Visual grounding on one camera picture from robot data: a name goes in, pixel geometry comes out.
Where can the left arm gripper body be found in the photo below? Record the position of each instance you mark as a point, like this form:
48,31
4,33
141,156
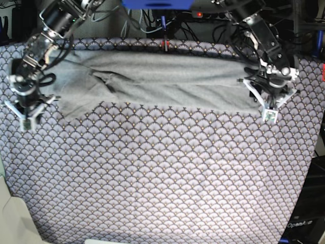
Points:
272,94

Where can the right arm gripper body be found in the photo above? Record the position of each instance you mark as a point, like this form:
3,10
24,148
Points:
29,108

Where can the light grey T-shirt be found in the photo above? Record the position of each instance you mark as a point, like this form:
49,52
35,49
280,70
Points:
86,78

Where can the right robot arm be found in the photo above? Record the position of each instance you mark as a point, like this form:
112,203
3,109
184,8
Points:
27,76

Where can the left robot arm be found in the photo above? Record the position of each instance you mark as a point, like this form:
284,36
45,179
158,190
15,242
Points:
269,75

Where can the red right edge clamp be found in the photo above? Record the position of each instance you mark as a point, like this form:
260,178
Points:
323,72

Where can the black power strip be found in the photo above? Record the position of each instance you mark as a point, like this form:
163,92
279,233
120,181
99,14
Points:
202,15

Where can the red centre table clamp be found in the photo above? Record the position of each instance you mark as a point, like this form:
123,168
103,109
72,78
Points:
165,45

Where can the white object bottom left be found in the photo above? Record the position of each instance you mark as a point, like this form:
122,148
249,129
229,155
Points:
17,225

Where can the fan-patterned purple table cloth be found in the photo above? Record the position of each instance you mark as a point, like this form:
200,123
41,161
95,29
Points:
157,174

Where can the black OpenArm box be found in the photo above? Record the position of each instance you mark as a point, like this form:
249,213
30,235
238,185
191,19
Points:
306,224

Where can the blue overhead mount plate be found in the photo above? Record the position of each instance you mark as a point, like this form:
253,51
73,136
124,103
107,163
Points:
158,4

